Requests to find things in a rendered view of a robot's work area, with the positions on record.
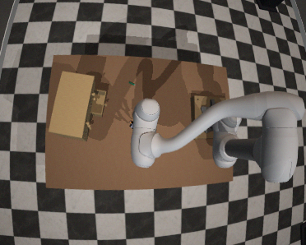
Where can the tan wooden chest of drawers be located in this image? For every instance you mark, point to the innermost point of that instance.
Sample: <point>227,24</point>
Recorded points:
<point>71,103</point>

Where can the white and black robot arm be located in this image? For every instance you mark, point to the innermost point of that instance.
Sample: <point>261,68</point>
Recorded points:
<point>276,152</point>

